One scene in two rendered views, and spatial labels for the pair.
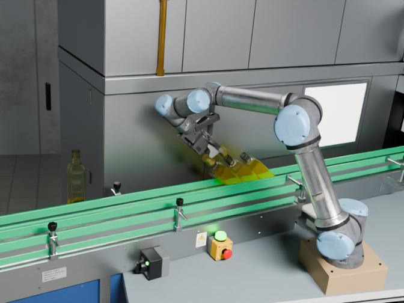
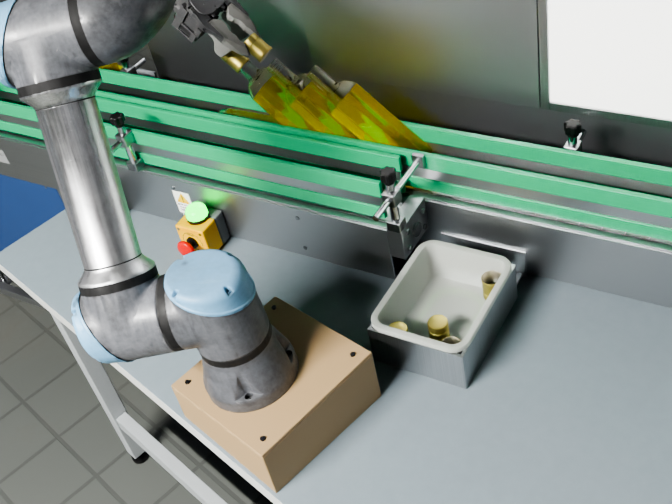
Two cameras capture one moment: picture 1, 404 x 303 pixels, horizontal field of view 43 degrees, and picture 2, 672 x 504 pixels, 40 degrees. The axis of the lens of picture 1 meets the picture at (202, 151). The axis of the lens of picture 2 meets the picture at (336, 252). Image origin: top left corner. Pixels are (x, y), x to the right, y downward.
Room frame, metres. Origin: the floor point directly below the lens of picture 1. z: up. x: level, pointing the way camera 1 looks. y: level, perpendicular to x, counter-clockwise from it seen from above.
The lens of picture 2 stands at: (1.48, -1.53, 1.92)
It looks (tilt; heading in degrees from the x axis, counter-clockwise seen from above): 41 degrees down; 71
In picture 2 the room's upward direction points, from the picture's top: 13 degrees counter-clockwise
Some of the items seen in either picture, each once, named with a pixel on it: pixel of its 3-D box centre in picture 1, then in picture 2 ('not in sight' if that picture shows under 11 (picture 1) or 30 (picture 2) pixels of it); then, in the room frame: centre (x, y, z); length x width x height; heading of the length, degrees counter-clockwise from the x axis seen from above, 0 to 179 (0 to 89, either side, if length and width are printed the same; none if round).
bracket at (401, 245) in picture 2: (293, 204); (409, 227); (2.01, -0.42, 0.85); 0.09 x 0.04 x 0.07; 32
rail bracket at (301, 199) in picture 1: (299, 186); (398, 191); (2.00, -0.43, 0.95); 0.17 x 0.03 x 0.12; 32
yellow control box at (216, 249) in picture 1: (219, 247); (202, 232); (1.72, -0.10, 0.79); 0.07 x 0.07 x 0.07; 32
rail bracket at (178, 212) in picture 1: (181, 218); (119, 149); (1.64, 0.05, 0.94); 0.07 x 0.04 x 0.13; 32
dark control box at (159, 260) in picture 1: (154, 263); not in sight; (1.56, 0.13, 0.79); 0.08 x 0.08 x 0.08; 32
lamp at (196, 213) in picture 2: (220, 235); (196, 211); (1.72, -0.10, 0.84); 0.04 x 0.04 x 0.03
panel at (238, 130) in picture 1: (293, 119); (529, 16); (2.30, -0.41, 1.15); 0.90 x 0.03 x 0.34; 122
